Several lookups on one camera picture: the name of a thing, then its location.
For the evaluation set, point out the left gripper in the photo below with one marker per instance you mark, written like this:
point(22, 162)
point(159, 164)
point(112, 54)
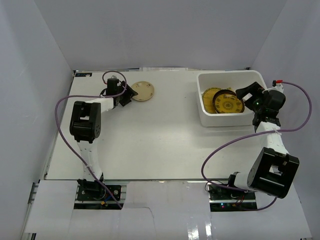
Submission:
point(127, 94)

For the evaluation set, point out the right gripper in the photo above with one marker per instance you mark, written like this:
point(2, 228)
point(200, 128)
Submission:
point(254, 88)

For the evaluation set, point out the beige round plate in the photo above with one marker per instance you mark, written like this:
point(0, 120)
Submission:
point(144, 89)

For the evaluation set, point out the brown yellow patterned plate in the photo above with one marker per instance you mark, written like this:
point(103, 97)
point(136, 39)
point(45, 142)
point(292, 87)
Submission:
point(225, 101)

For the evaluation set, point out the round bamboo plate green rim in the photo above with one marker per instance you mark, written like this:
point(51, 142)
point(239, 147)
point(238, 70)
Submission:
point(207, 98)

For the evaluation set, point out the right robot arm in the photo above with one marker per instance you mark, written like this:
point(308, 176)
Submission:
point(274, 169)

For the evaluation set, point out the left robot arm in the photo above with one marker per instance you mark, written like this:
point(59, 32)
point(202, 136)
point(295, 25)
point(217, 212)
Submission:
point(86, 125)

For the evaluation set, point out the white plastic bin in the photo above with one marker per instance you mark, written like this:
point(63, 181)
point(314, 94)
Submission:
point(234, 79)

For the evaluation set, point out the papers behind table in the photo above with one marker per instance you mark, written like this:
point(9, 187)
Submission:
point(165, 69)

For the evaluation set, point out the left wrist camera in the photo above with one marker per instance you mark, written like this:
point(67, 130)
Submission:
point(113, 76)

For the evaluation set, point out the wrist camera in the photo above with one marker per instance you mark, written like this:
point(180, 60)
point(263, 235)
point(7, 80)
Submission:
point(113, 76)
point(278, 85)

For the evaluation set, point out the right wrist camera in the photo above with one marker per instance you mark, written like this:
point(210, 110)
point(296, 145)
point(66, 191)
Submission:
point(278, 85)

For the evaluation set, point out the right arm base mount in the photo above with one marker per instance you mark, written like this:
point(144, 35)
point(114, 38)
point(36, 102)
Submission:
point(226, 200)

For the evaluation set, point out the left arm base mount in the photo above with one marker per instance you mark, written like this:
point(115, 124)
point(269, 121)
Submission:
point(91, 195)

